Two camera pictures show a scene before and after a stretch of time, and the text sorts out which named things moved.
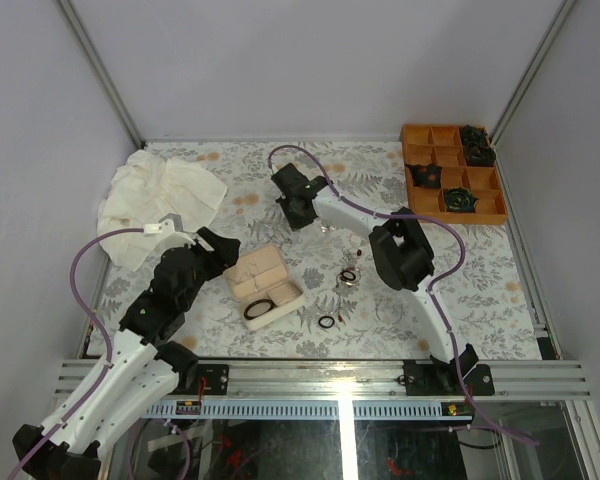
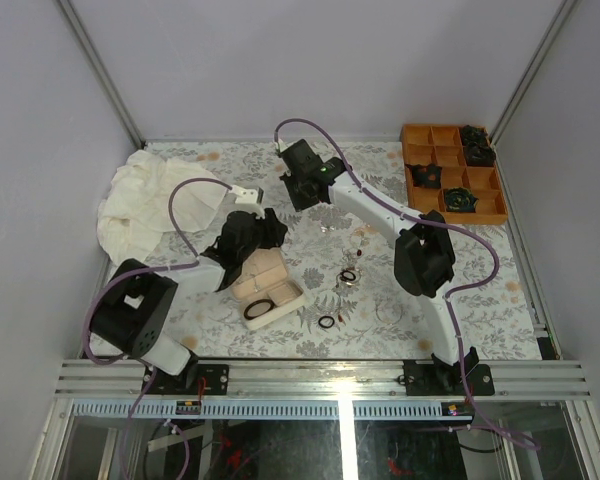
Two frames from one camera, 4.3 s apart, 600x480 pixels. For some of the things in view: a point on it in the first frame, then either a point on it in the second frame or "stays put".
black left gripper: [224, 251] -> [274, 229]
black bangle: [251, 317] stays put
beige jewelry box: [260, 283] stays put
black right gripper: [295, 223] stays put
